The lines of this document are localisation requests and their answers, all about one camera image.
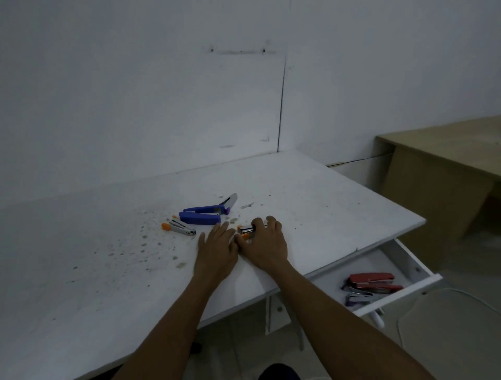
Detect person's left hand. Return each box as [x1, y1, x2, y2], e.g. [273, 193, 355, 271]
[194, 221, 240, 285]

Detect person's right hand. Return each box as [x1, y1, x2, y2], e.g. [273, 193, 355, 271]
[234, 216, 289, 273]

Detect small orange metal stapler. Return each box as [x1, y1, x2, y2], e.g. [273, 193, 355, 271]
[237, 223, 269, 240]
[162, 219, 196, 237]

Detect person's right forearm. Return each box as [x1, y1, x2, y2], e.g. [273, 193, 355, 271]
[269, 262, 436, 380]

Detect person's left forearm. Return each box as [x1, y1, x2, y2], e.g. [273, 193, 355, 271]
[112, 273, 229, 380]

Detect large blue stapler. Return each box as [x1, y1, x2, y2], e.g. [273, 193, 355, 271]
[178, 193, 238, 226]

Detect white desk support panel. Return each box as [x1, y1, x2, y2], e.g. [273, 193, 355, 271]
[265, 293, 305, 352]

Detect person's dark trousers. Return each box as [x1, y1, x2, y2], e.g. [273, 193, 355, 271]
[258, 363, 303, 380]

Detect purple grey stapler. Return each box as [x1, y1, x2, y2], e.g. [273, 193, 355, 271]
[343, 287, 388, 308]

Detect red stapler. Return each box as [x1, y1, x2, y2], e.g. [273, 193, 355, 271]
[347, 272, 404, 295]

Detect white desk drawer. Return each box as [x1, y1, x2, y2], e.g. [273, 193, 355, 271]
[308, 237, 444, 328]

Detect light wooden desk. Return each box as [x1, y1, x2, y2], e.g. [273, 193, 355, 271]
[374, 115, 501, 275]

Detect thin wall cable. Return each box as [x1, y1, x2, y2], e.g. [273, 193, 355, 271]
[326, 152, 393, 168]

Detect white cable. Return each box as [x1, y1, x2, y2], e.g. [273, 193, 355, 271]
[396, 287, 501, 350]

